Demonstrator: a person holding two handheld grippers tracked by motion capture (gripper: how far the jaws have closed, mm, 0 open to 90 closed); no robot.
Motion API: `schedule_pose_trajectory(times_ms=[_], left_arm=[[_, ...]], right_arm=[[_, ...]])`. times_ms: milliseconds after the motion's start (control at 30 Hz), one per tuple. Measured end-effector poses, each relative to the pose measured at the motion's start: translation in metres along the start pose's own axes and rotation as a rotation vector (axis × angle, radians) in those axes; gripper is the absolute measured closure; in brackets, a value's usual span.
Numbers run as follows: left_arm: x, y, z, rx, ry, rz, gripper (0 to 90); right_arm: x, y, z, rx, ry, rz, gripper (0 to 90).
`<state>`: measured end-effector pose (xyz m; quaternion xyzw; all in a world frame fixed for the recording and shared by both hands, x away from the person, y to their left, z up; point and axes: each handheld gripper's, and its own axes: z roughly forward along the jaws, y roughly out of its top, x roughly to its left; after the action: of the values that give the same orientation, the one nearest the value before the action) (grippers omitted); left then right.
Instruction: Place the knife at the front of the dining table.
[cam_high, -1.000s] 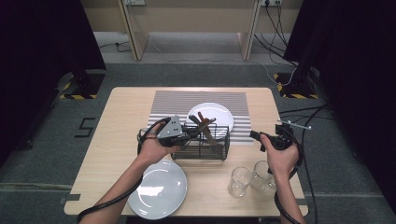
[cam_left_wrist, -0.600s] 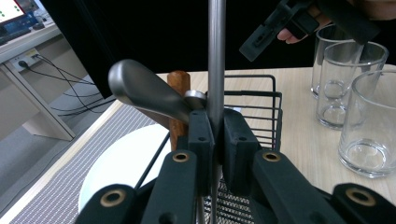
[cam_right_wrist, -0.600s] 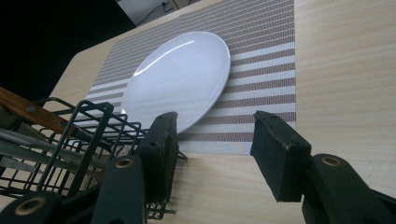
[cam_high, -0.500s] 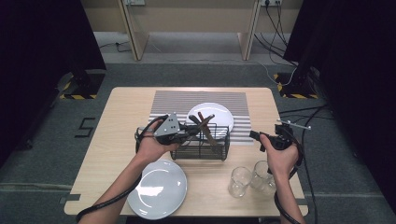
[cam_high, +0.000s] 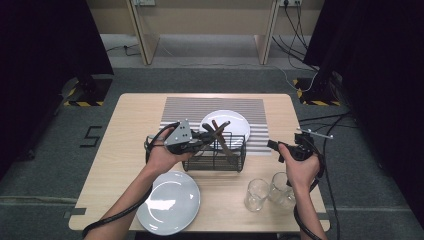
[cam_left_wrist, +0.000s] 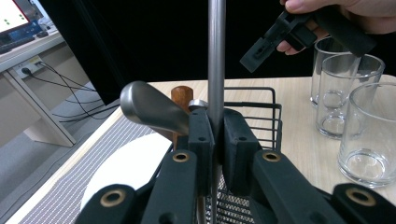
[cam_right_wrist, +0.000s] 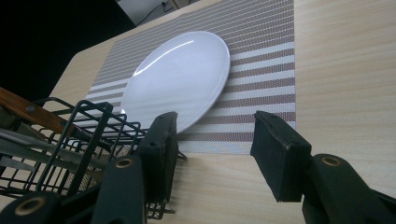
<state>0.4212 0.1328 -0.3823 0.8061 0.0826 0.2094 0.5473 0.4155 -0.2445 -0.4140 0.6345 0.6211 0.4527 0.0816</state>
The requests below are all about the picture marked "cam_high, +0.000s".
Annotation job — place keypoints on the beige background desk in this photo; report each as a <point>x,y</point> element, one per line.
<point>146,40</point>

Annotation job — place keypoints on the striped placemat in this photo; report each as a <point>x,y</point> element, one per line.
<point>186,106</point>

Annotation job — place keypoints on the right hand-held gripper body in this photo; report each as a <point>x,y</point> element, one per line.
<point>301,150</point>

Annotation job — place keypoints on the white wall outlet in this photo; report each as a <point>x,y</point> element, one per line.
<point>295,2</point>

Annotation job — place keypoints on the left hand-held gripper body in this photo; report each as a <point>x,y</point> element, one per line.
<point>180,135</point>

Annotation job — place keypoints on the black stand base striped tape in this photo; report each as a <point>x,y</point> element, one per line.
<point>96,90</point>
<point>316,95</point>

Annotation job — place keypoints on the black tape piece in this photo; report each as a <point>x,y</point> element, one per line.
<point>324,216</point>
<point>76,212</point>

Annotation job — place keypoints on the person's left hand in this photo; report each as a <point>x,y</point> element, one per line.
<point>160,156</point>

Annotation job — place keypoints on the clear drinking glass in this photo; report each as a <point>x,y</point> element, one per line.
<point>256,196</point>
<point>280,193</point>

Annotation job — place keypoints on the person's right hand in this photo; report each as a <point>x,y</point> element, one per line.
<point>301,173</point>

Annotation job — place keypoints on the black curtain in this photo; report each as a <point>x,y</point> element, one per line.
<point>383,83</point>
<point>40,66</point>

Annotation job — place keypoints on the white power strip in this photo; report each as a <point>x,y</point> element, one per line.
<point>143,2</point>

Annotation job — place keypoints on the white plate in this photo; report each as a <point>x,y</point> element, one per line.
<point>173,206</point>
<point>230,120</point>

